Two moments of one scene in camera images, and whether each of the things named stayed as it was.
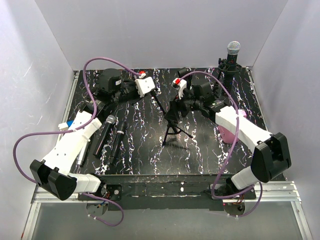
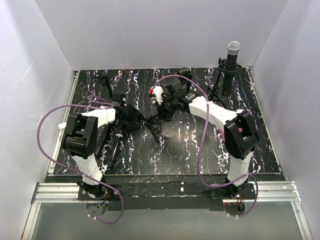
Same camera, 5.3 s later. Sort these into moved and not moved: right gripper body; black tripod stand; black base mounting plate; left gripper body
Moved: black tripod stand; left gripper body; right gripper body
Not moved: black base mounting plate
